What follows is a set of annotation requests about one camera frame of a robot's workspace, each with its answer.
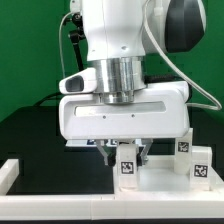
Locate white cable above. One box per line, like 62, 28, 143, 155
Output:
58, 11, 75, 81

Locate white U-shaped obstacle fence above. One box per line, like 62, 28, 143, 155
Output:
0, 159, 224, 221

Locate camera on black mount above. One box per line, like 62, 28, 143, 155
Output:
68, 12, 85, 71

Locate white marker base plate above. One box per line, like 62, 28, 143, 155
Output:
66, 139, 146, 147

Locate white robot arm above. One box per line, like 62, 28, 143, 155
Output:
59, 0, 206, 166

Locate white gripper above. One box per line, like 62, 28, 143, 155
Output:
57, 67, 192, 168

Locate white square tabletop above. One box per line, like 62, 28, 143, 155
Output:
113, 155, 224, 192

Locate black cables at base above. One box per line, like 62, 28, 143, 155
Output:
33, 91, 64, 108

